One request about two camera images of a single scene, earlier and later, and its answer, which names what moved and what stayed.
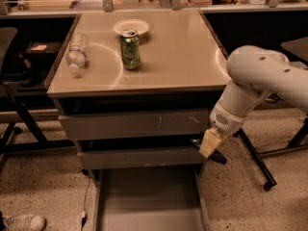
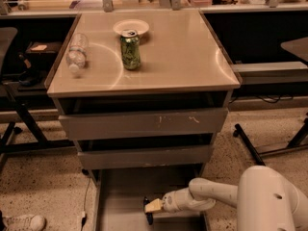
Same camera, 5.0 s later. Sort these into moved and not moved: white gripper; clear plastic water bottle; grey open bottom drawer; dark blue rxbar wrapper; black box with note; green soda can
Moved: dark blue rxbar wrapper; white gripper
Not moved: grey open bottom drawer; black box with note; clear plastic water bottle; green soda can
